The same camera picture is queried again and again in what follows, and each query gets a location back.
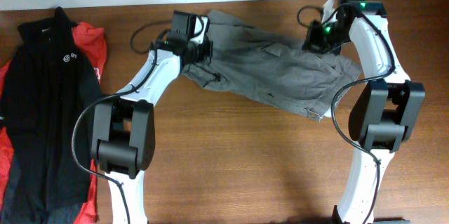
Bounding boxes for red garment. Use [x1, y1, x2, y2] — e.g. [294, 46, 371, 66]
[1, 22, 107, 224]

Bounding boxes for grey shorts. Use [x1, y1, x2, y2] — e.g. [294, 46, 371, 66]
[182, 10, 362, 121]

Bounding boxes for black polo shirt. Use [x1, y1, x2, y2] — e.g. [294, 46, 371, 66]
[1, 8, 101, 223]

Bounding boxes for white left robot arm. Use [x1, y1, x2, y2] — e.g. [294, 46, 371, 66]
[91, 39, 213, 223]

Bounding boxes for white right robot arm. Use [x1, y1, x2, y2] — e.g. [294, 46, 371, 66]
[304, 0, 425, 223]

